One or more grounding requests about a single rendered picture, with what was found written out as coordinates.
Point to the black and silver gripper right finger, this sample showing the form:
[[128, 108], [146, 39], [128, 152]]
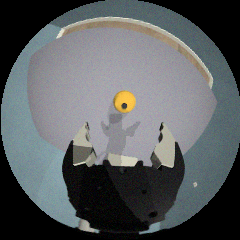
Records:
[[167, 158]]

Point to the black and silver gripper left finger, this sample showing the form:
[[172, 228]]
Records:
[[79, 156]]

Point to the yellow dome bell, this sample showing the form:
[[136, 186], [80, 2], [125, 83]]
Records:
[[128, 100]]

